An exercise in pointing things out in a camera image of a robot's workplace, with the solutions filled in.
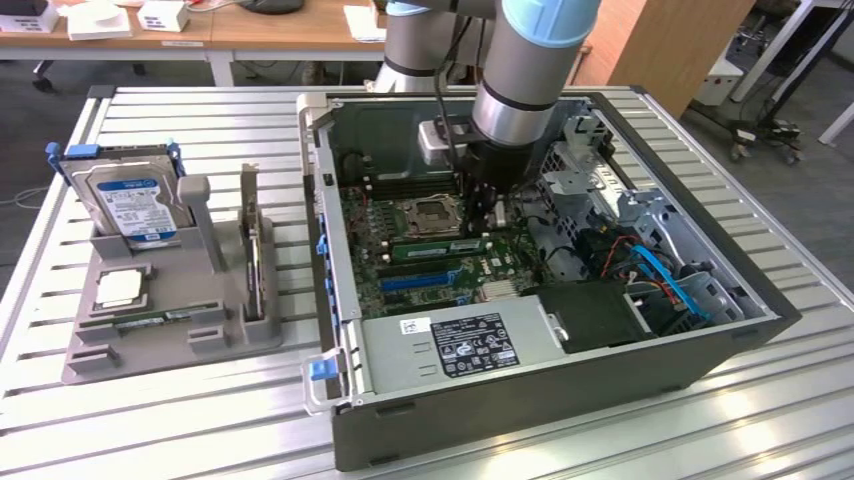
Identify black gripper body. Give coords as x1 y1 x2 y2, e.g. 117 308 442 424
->
462 142 536 197

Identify green RAM stick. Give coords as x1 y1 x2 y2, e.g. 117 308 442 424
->
389 237 486 265
110 307 222 330

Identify RAM slot black latches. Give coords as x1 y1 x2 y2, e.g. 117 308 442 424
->
369 188 465 202
385 230 474 246
369 177 462 191

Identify RAM slot white latches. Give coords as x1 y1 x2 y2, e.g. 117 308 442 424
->
380 244 496 266
369 182 464 197
369 172 461 185
380 230 489 249

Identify CPU socket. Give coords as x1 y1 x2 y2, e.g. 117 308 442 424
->
396 192 466 237

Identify perforated silver disk bay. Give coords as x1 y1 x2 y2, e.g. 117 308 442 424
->
536 113 635 251

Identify long black expansion slot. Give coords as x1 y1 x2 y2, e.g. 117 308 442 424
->
376 261 446 279

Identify silver chipset heat sink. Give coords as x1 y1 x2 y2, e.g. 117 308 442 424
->
480 280 520 302

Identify green motherboard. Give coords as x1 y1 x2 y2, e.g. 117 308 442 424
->
336 172 558 321

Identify black expansion slot blue latch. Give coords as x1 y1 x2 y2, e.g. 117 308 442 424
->
382 293 472 310

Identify black fan shroud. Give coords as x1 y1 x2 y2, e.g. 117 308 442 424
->
536 279 653 355

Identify silver power supply unit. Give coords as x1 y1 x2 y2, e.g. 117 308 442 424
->
345 295 568 397

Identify wooden cabinet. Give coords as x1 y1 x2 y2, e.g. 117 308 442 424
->
570 0 759 120

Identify graphics card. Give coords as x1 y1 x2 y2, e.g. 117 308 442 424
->
236 159 269 324

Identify white paper sheets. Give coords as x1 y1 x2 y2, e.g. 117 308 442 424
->
342 3 389 44

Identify white box red button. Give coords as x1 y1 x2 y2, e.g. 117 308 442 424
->
689 59 745 107

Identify blue case latch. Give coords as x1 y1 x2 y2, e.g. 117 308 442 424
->
302 358 334 385

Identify black open PC case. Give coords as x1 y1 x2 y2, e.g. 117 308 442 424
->
296 91 804 474

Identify black power strip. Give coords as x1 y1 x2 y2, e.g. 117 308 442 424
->
732 118 805 149

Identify black computer mouse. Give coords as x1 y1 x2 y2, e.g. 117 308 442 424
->
240 0 306 15

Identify grey parts rack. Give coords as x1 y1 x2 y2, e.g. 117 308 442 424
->
59 173 285 385

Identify hard disk blue caddy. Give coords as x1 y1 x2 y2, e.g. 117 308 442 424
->
43 141 185 251

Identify silver CPU chip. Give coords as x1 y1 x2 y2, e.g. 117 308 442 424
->
91 269 153 312

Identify white labelled box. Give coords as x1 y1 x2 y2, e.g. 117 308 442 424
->
0 5 59 34
135 0 192 34

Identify white paper box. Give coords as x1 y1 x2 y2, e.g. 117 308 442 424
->
65 2 134 41

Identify black chair castor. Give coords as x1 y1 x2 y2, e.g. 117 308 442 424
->
30 59 55 92

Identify black device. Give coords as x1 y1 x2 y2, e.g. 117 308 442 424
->
0 0 51 16

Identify black wire bundle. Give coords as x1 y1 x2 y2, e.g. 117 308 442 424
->
518 182 605 281

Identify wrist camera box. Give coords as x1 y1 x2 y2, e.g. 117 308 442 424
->
417 115 481 164

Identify red black twisted wire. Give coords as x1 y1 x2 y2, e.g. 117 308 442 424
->
344 194 369 236

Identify thin red wire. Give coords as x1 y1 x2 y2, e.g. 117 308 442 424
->
599 234 676 307

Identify blue flat wire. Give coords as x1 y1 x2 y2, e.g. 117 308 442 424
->
629 242 709 321

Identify wooden desk white frame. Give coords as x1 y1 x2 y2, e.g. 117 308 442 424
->
206 0 593 87
0 0 221 89

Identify white table frame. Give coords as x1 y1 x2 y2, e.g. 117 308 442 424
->
729 0 854 147

